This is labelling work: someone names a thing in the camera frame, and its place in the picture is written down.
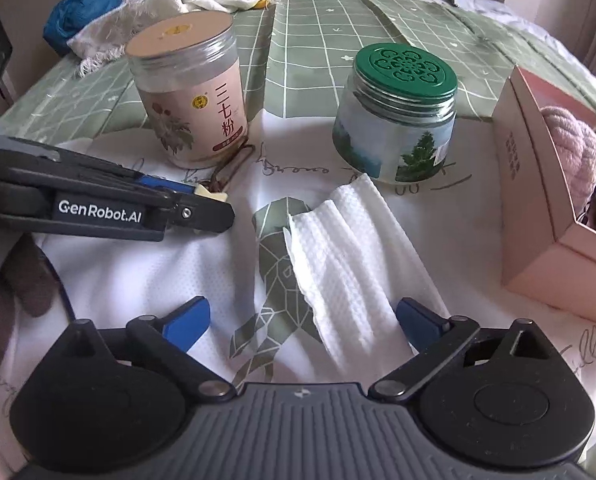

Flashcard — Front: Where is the pink knitted hat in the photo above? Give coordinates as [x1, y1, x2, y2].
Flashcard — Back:
[540, 105, 596, 218]

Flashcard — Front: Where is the white paper towel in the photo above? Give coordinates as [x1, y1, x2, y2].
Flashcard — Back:
[283, 172, 451, 367]

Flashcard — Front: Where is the person's left hand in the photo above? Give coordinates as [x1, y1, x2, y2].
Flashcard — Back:
[0, 225, 71, 376]

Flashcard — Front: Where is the beige lid floral jar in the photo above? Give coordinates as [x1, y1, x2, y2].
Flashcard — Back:
[124, 11, 249, 170]

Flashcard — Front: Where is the white fringed towel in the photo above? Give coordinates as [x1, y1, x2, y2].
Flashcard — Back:
[69, 0, 281, 75]

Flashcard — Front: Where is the green lid clear jar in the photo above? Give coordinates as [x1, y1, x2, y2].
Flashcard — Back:
[332, 44, 458, 185]

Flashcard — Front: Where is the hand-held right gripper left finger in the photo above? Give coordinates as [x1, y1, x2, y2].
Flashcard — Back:
[68, 296, 239, 404]

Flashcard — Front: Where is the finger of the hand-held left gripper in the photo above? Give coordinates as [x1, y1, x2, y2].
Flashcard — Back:
[162, 191, 237, 235]
[38, 141, 199, 198]

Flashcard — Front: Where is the white printed bed sheet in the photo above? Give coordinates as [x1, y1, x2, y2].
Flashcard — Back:
[0, 102, 596, 480]

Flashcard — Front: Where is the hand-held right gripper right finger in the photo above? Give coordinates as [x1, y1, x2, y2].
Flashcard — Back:
[367, 297, 553, 404]

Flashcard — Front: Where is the pink cardboard box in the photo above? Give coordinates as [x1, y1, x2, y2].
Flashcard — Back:
[492, 64, 596, 328]

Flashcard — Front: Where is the green checked blanket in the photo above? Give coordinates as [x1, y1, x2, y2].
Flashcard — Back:
[0, 0, 596, 142]

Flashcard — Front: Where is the brown hair tie beige tag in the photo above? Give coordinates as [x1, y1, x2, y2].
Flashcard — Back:
[195, 144, 259, 204]

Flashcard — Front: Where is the blue cloth bundle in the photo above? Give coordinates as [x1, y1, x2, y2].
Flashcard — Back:
[43, 0, 126, 56]

